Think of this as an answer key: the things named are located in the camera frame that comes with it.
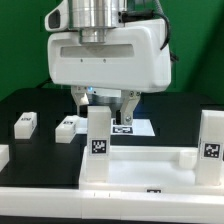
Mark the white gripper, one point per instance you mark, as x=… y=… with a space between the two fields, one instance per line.
x=133 y=58

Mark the white desk top tray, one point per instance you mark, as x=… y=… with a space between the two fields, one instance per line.
x=152 y=169

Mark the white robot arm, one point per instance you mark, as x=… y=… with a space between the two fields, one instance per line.
x=92 y=19

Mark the white fiducial marker sheet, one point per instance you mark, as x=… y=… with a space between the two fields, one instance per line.
x=139 y=127

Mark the white front fence bar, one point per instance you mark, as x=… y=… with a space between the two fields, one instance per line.
x=87 y=204

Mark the white left fence block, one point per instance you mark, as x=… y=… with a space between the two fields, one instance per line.
x=4 y=156

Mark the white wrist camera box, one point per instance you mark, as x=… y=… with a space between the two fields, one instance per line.
x=58 y=19

